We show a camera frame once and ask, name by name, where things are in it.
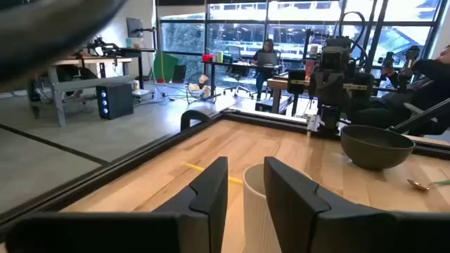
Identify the black office chair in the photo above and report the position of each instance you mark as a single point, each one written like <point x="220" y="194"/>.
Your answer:
<point x="239" y="75"/>

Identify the black frame post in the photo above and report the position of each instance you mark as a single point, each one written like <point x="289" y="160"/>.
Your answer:
<point x="378" y="31"/>

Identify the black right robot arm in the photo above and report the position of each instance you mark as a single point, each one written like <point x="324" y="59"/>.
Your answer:
<point x="329" y="117"/>

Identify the black computer tower blue lights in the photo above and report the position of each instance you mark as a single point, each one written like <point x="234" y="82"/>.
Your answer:
<point x="114" y="100"/>

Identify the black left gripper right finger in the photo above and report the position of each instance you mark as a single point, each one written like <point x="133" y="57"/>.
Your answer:
<point x="302" y="218"/>

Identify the wooden side table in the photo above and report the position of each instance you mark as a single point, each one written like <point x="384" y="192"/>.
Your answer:
<point x="277" y="84"/>

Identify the red box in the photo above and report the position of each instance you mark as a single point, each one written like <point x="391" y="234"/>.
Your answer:
<point x="207" y="58"/>

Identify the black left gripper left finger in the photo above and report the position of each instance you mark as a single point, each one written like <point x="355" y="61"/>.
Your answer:
<point x="197" y="218"/>

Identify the person at desk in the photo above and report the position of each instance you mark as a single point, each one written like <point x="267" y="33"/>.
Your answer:
<point x="265" y="49"/>

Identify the grey laptop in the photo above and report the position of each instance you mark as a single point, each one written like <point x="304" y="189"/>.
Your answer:
<point x="267" y="58"/>

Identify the black robot arm on workbench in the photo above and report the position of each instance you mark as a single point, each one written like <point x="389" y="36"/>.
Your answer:
<point x="109" y="47"/>

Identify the green panel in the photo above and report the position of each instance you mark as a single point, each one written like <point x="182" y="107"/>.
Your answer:
<point x="165" y="66"/>

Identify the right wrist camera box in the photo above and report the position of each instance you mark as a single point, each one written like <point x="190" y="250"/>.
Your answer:
<point x="335" y="58"/>

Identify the grey wooden workbench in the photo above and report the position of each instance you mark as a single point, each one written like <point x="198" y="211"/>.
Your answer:
<point x="81" y="84"/>

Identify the white cup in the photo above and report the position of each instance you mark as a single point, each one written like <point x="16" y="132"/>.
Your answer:
<point x="255" y="211"/>

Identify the round floor fan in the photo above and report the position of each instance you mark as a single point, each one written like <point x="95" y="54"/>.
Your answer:
<point x="200" y="88"/>

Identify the grey monitor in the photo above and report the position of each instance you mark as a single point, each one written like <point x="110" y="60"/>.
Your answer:
<point x="134" y="27"/>

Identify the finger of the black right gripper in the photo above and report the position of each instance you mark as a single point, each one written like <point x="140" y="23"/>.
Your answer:
<point x="296" y="75"/>
<point x="362" y="89"/>

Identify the black diagonal strut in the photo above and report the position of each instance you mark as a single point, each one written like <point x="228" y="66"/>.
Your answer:
<point x="422" y="117"/>

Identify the pale green cup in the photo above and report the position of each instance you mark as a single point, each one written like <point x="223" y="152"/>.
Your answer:
<point x="220" y="57"/>

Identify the dark green bowl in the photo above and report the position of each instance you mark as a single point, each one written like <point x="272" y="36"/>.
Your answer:
<point x="376" y="154"/>

